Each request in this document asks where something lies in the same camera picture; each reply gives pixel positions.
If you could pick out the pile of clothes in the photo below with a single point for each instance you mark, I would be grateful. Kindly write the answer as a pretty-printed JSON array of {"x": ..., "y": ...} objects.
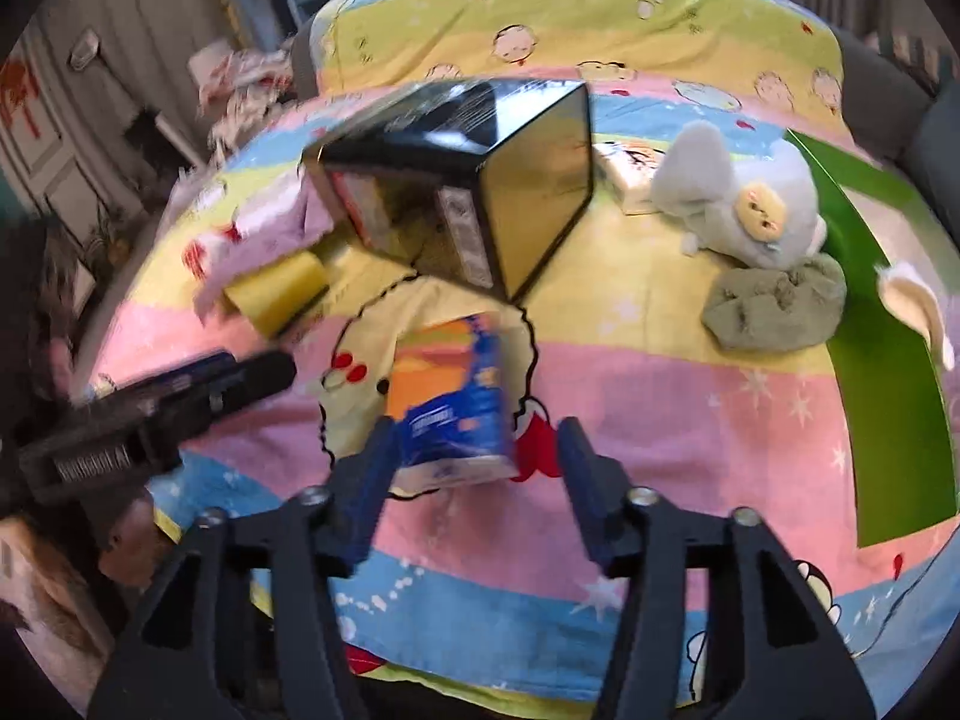
[{"x": 240, "y": 82}]

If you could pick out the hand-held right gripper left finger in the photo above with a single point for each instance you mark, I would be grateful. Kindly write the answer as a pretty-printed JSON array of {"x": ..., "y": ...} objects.
[{"x": 371, "y": 472}]

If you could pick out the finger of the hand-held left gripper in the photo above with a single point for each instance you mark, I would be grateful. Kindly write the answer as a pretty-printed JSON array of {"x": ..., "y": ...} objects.
[
  {"x": 191, "y": 371},
  {"x": 247, "y": 386}
]

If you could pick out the orange and blue tissue pack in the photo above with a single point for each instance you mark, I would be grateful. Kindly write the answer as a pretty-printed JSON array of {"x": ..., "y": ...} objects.
[{"x": 450, "y": 405}]

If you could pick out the grey sofa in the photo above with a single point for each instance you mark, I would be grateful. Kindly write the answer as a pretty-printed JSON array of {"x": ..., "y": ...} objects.
[{"x": 892, "y": 90}]

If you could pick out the grey plush toy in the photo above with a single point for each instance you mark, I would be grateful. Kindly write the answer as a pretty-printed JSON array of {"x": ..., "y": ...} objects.
[{"x": 750, "y": 195}]

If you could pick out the person's left hand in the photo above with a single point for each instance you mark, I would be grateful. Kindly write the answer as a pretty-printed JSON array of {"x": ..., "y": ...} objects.
[{"x": 139, "y": 540}]

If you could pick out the yellow sponge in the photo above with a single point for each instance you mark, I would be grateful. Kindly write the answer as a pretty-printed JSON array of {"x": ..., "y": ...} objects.
[{"x": 281, "y": 289}]

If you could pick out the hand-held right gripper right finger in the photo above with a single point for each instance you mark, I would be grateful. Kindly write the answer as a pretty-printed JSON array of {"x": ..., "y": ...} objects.
[{"x": 581, "y": 472}]

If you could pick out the white door with red decoration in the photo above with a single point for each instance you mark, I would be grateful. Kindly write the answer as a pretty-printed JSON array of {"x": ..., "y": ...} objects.
[{"x": 37, "y": 135}]

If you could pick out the green towel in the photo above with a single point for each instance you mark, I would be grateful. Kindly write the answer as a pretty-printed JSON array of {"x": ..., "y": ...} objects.
[{"x": 780, "y": 304}]

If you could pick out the purple fluffy cloth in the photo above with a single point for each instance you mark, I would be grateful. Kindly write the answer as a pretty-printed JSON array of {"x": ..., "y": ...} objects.
[{"x": 277, "y": 221}]

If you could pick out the cartoon printed bedsheet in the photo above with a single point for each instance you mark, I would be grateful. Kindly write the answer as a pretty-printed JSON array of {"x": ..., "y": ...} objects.
[{"x": 675, "y": 427}]

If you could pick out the black storage box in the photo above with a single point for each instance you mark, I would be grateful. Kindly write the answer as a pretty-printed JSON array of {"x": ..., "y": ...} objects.
[{"x": 517, "y": 187}]

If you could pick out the potted plant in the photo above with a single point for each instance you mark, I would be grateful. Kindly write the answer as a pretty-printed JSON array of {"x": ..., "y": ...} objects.
[{"x": 101, "y": 240}]

